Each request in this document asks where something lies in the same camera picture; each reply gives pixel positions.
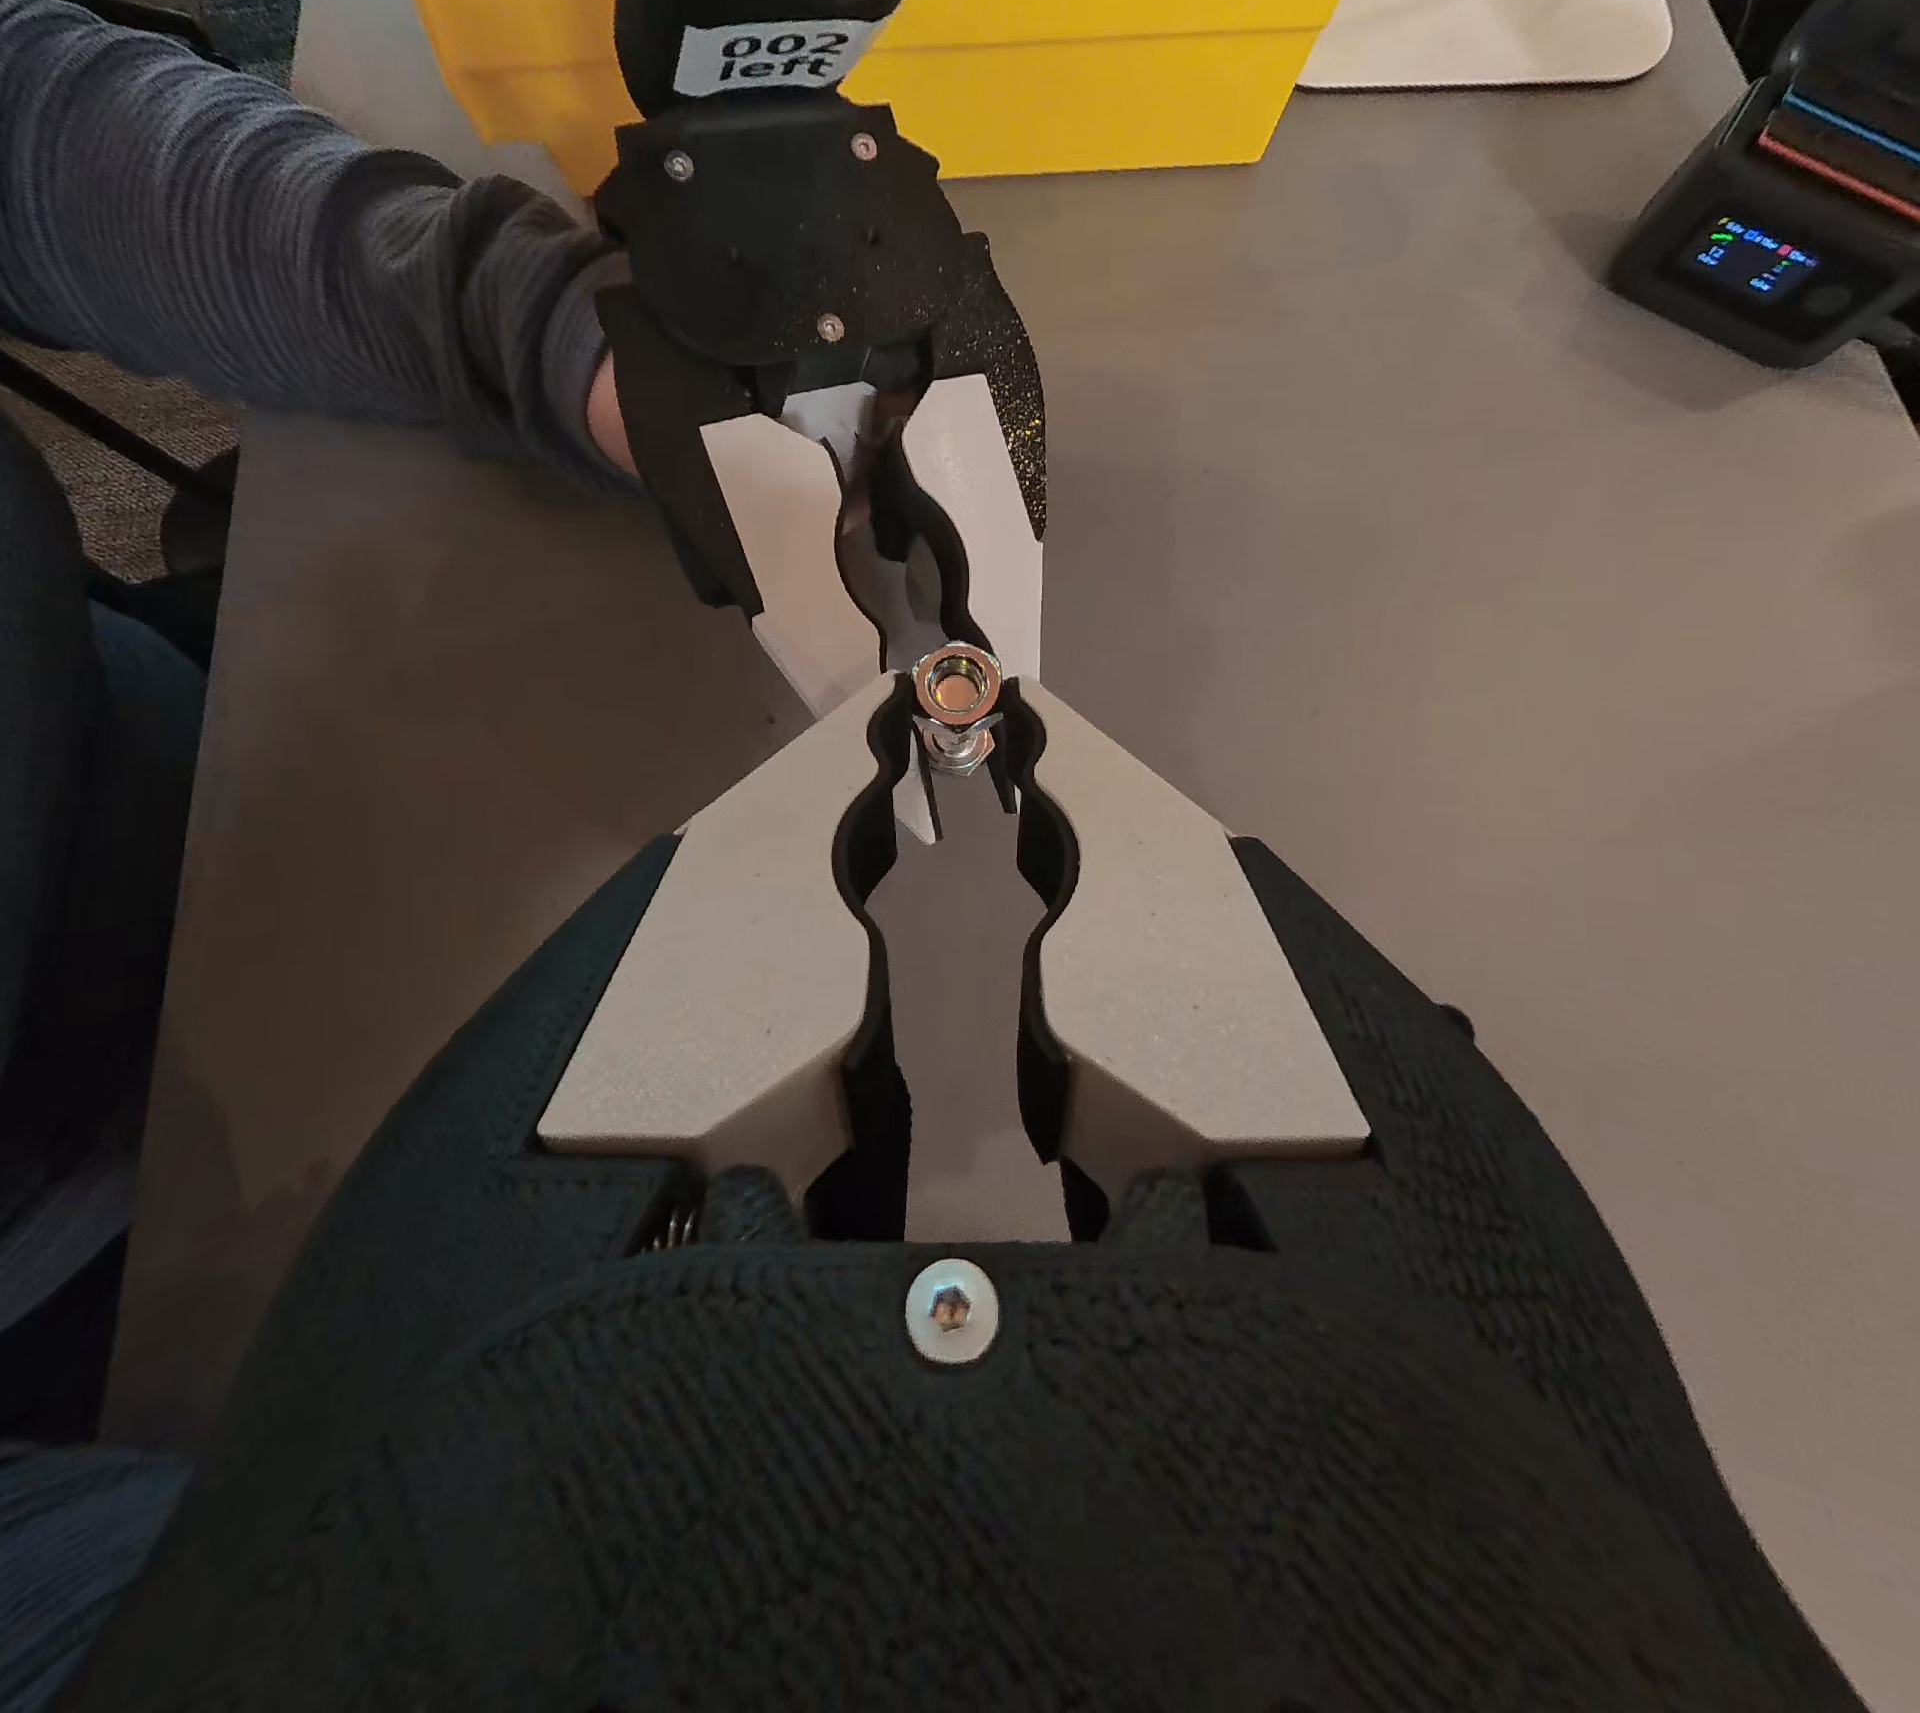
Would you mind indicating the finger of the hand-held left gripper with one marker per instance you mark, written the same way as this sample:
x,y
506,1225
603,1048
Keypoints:
x,y
779,544
1000,544

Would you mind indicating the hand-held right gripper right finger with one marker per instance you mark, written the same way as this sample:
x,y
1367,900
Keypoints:
x,y
1201,1008

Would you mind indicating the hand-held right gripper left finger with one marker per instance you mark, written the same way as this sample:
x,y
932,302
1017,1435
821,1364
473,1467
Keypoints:
x,y
707,995

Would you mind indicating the silver hex bolt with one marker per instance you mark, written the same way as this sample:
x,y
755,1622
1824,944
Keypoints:
x,y
959,687

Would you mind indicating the silver hex nut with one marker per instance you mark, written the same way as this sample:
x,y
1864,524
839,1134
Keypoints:
x,y
973,757

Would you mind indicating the person's left forearm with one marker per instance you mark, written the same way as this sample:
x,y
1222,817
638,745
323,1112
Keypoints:
x,y
225,227

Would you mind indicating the person's left hand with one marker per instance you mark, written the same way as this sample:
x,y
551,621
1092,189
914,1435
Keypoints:
x,y
612,423

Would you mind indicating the person's legs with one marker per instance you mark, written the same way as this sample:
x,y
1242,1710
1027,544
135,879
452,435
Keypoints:
x,y
75,917

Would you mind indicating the black battery charging case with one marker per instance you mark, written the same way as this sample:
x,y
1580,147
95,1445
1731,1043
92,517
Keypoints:
x,y
1726,290

